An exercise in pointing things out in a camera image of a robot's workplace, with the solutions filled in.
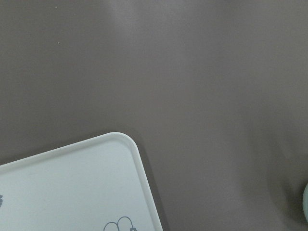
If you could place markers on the white printed serving tray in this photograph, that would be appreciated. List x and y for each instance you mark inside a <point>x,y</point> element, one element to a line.
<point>98,184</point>

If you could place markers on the pale green bowl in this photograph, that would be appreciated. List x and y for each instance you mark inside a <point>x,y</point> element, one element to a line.
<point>305,202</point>

